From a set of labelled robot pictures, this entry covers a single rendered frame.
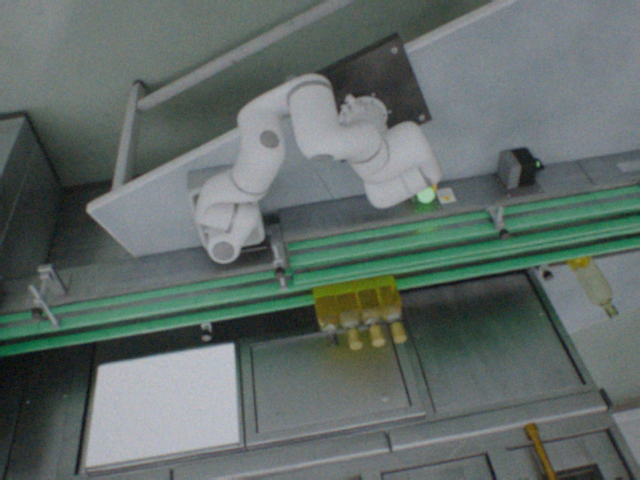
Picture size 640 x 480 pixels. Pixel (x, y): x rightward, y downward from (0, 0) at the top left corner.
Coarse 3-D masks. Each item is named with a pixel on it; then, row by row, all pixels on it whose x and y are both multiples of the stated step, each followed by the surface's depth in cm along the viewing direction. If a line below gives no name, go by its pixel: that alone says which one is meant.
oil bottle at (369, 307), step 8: (352, 280) 166; (360, 280) 164; (368, 280) 164; (360, 288) 162; (368, 288) 162; (360, 296) 160; (368, 296) 160; (376, 296) 159; (360, 304) 158; (368, 304) 158; (376, 304) 157; (360, 312) 157; (368, 312) 156; (376, 312) 156; (368, 320) 156
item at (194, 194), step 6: (192, 192) 150; (198, 192) 150; (192, 198) 152; (192, 204) 153; (192, 210) 154; (198, 222) 157; (258, 222) 160; (198, 228) 159; (258, 228) 167; (204, 234) 161; (252, 234) 167; (258, 234) 166; (264, 234) 164; (204, 240) 162; (246, 240) 166; (252, 240) 165; (258, 240) 165; (204, 246) 164
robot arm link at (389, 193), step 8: (416, 168) 125; (400, 176) 125; (408, 176) 125; (416, 176) 125; (368, 184) 128; (384, 184) 126; (392, 184) 126; (400, 184) 126; (408, 184) 126; (416, 184) 126; (424, 184) 126; (368, 192) 128; (376, 192) 127; (384, 192) 127; (392, 192) 127; (400, 192) 127; (408, 192) 127; (416, 192) 128; (368, 200) 130; (376, 200) 128; (384, 200) 128; (392, 200) 128; (400, 200) 129
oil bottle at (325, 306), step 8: (312, 288) 164; (320, 288) 164; (328, 288) 163; (320, 296) 161; (328, 296) 161; (320, 304) 159; (328, 304) 159; (320, 312) 158; (328, 312) 157; (336, 312) 157; (320, 320) 156; (328, 320) 156; (336, 320) 156; (320, 328) 157; (336, 328) 157
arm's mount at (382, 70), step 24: (384, 48) 137; (336, 72) 139; (360, 72) 140; (384, 72) 141; (408, 72) 142; (336, 96) 144; (360, 96) 144; (384, 96) 146; (408, 96) 147; (408, 120) 152
